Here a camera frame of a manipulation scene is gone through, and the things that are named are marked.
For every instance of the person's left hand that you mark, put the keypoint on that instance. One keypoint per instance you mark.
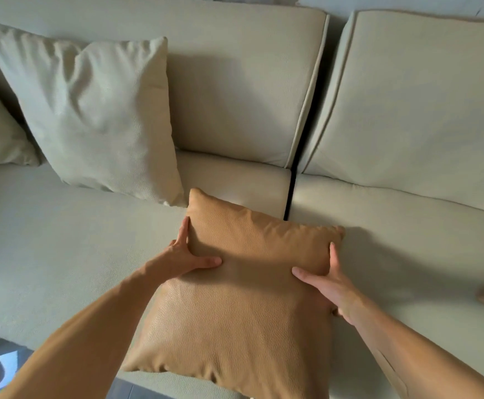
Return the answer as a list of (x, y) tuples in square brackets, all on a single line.
[(179, 261)]

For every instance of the person's right hand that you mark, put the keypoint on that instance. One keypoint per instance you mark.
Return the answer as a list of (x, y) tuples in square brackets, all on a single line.
[(341, 292)]

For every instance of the beige leather sofa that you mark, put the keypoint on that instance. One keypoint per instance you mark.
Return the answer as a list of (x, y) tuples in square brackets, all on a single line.
[(412, 99)]

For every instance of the person's left forearm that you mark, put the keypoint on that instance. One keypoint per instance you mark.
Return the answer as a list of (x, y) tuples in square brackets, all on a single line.
[(80, 349)]

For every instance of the person's right forearm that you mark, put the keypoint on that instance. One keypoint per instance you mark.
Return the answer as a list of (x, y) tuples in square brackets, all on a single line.
[(433, 361)]

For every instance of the long tan forearm tape strip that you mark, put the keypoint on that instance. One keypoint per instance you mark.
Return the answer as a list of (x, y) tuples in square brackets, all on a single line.
[(391, 374)]

